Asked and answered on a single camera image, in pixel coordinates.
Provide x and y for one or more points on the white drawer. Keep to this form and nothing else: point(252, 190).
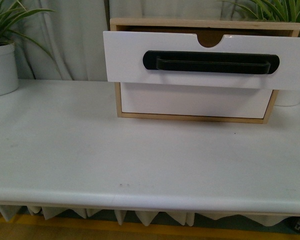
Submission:
point(194, 100)
point(124, 51)

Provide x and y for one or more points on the white lower drawer front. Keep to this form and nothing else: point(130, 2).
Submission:
point(194, 100)

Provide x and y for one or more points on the white curtain backdrop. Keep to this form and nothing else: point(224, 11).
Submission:
point(67, 40)

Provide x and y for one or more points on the right white plant pot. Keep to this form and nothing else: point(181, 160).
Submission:
point(287, 98)

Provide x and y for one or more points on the white plant pot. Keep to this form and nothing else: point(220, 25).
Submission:
point(287, 98)
point(9, 80)

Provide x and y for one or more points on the left white plant pot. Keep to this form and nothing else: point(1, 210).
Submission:
point(9, 80)

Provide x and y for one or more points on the left green spider plant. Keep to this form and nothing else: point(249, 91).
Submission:
point(13, 13)

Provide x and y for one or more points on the green spider plant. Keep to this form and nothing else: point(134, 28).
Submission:
point(284, 11)
point(13, 13)

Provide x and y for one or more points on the right green spider plant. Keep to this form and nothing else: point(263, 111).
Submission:
point(284, 11)

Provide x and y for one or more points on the black drawer handle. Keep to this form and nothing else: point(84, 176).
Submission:
point(211, 62)

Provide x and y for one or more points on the wooden drawer cabinet frame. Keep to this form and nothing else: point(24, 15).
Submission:
point(209, 33)

